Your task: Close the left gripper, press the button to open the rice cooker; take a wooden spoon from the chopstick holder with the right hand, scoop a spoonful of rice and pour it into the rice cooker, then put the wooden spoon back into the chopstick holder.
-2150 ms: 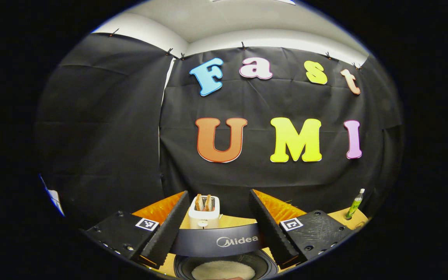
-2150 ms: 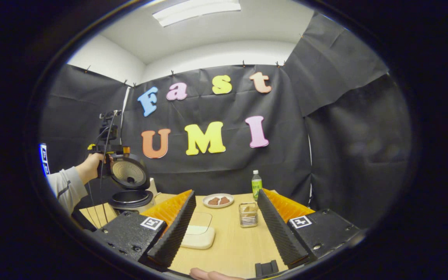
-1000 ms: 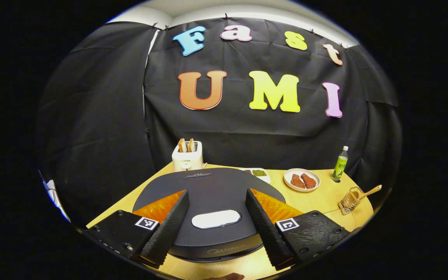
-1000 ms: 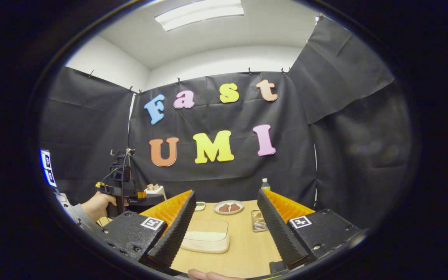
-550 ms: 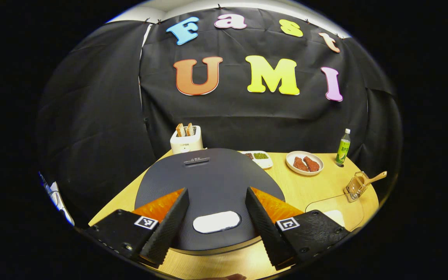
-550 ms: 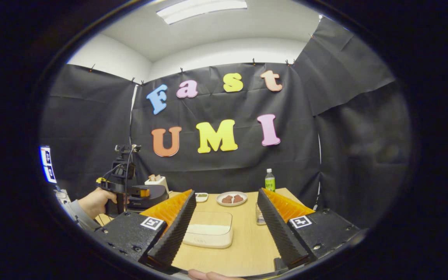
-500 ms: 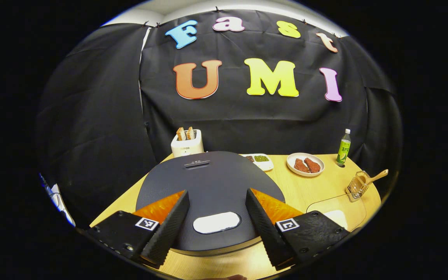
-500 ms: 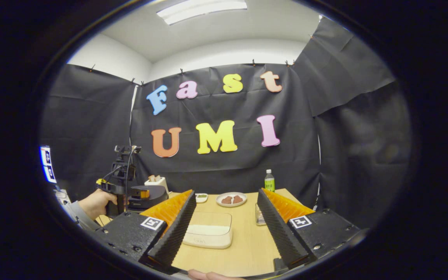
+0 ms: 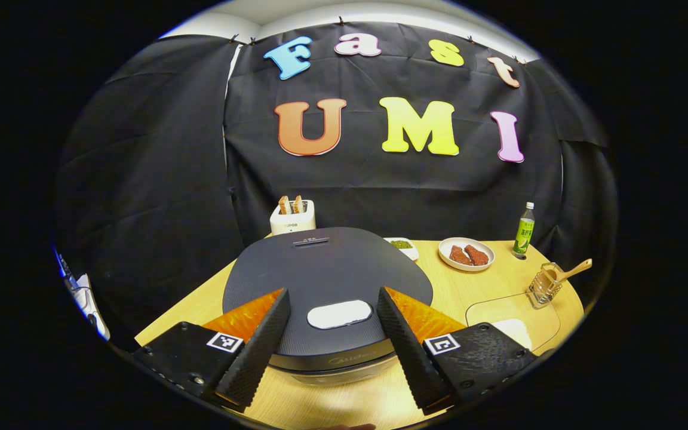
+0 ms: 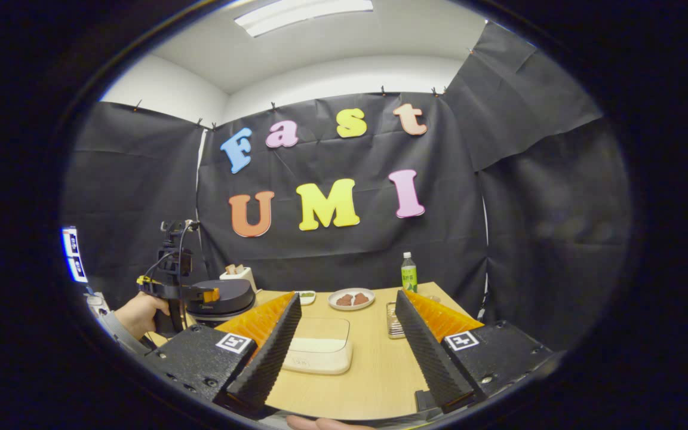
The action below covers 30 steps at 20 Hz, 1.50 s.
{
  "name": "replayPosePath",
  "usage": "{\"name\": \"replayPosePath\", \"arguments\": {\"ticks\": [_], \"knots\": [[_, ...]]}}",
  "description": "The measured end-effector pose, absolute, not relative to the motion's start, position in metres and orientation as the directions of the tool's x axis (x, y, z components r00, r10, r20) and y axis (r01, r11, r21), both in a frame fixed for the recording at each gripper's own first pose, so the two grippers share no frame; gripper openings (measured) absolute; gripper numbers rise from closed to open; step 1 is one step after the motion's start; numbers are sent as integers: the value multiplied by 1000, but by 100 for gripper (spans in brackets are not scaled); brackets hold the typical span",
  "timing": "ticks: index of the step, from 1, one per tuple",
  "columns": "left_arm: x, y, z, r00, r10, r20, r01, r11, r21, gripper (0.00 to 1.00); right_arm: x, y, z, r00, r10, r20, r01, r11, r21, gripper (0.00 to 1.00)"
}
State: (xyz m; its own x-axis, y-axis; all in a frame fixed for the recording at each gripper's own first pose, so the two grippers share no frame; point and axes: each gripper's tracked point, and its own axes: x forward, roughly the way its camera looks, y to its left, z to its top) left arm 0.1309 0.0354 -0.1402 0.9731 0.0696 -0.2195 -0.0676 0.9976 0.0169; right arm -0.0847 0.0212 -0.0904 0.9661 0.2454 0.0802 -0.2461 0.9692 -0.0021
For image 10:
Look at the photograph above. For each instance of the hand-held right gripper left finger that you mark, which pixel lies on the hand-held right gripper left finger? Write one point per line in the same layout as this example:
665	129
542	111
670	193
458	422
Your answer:
266	364

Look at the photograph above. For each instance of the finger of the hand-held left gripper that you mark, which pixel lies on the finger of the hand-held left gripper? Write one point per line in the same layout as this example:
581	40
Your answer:
209	295

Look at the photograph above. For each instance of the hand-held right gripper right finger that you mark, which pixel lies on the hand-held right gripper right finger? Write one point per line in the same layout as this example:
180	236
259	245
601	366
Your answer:
427	358

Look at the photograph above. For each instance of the clear container of rice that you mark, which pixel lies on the clear container of rice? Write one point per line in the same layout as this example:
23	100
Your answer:
320	358

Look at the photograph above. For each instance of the white toaster with bread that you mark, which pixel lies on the white toaster with bread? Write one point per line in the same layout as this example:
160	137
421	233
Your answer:
245	276

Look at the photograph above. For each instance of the white divided side dish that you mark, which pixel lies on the white divided side dish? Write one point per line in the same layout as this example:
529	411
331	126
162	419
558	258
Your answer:
307	297

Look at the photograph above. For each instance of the green drink bottle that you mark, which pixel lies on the green drink bottle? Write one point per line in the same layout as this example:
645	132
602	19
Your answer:
409	278

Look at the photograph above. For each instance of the red meat piece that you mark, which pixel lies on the red meat piece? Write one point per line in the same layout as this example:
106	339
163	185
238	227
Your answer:
344	300
361	298

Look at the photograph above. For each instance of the white round plate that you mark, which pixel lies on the white round plate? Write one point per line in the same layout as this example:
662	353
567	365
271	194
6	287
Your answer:
331	300

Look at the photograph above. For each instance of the computer monitor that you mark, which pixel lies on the computer monitor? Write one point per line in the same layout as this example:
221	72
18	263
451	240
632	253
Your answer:
74	257

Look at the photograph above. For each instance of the black backdrop cloth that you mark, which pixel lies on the black backdrop cloth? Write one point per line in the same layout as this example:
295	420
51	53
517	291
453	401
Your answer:
529	239

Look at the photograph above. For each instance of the long ceiling light panel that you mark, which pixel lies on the long ceiling light panel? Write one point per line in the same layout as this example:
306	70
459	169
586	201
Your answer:
302	12

